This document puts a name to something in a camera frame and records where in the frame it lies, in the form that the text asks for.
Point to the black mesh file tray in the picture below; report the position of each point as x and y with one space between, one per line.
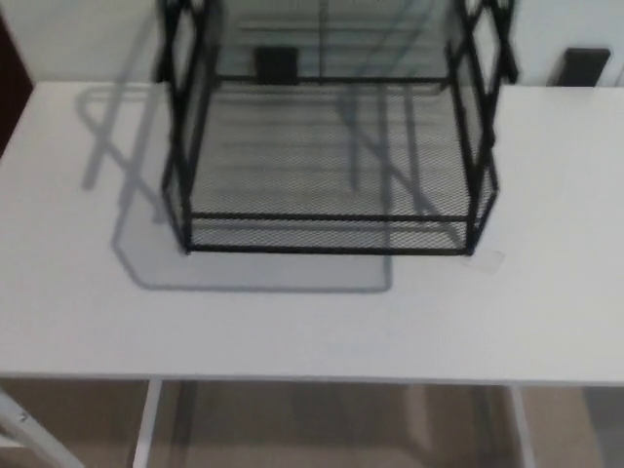
317 170

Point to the clear tape patch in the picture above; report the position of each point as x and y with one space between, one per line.
487 261

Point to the white cabinet front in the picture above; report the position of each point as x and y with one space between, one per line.
73 39

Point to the dark brown wooden panel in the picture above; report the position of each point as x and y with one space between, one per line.
12 83

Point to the small black square wall box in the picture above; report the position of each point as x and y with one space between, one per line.
275 66

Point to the white metal desk leg frame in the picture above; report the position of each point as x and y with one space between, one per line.
524 429
146 429

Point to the black rectangular wall box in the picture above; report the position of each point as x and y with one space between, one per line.
580 67

